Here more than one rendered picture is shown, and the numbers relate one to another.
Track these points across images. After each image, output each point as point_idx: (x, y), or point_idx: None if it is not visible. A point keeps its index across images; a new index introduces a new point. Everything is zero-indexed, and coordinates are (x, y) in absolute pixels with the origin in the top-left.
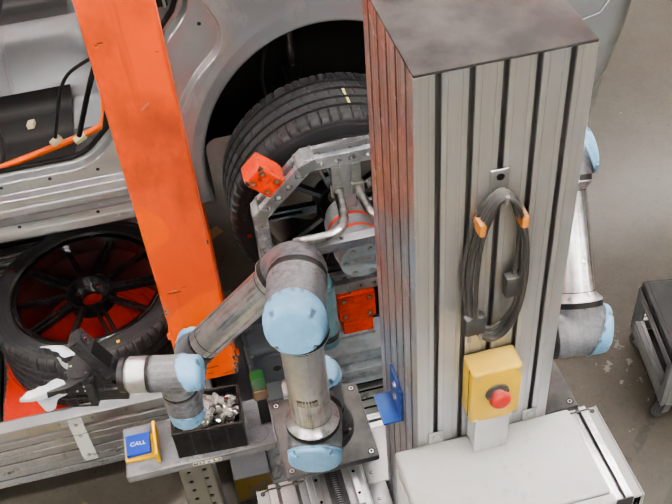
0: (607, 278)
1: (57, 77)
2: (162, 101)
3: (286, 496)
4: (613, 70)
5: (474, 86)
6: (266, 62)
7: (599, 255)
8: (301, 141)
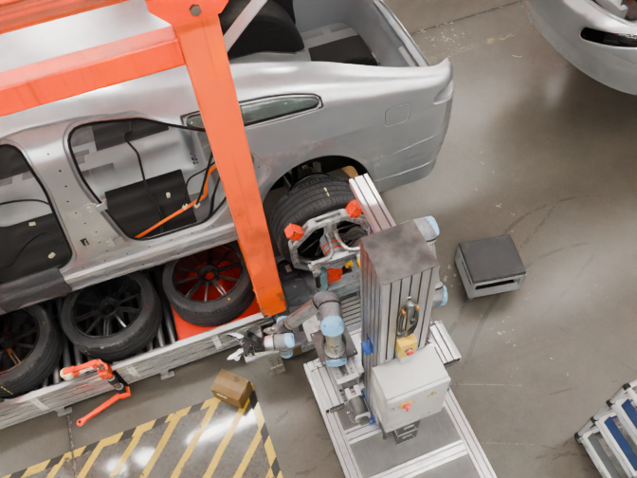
0: (443, 232)
1: (173, 165)
2: (262, 228)
3: (321, 371)
4: None
5: (401, 281)
6: None
7: (439, 220)
8: (309, 215)
